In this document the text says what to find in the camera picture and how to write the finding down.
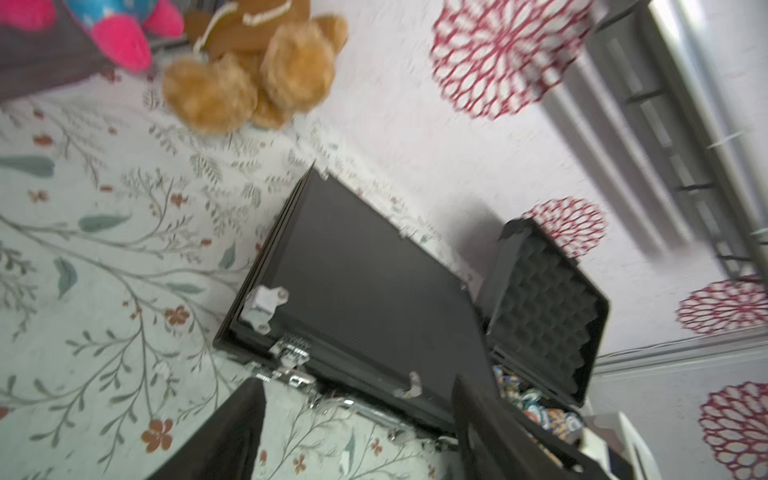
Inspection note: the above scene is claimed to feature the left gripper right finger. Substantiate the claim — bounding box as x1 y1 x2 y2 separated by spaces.
452 375 606 480

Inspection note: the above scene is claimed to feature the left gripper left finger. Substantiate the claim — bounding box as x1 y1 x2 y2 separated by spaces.
151 378 267 480

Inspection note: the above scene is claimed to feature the grey hard poker case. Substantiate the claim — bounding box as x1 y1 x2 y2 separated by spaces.
476 218 610 424

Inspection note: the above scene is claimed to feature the black poker case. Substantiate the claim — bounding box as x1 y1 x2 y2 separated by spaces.
214 170 497 435

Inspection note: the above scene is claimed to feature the poker chips row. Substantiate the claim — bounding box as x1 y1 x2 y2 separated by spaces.
493 365 585 445

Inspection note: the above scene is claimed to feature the white tissue box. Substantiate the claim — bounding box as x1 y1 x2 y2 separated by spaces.
579 412 662 480

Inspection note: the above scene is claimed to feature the brown teddy bear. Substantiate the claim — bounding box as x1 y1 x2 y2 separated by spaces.
162 1 349 135

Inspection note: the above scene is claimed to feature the upper pink white plush doll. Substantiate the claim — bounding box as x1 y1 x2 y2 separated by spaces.
1 0 184 72

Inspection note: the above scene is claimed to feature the grey metal wall shelf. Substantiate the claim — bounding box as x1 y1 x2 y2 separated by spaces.
542 1 767 283

